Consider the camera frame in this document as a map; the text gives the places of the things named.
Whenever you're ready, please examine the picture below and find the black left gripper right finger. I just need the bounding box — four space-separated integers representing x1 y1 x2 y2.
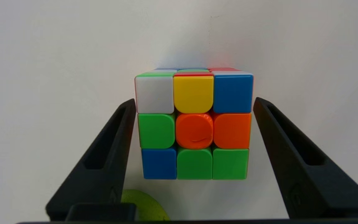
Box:
253 97 358 219

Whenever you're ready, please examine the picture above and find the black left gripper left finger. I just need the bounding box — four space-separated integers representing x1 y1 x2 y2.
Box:
46 99 137 221

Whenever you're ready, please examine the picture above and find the multicoloured rubiks cube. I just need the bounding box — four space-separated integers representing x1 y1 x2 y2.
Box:
135 67 254 180

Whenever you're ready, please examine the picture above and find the green lime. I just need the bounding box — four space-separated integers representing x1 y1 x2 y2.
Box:
121 189 171 221

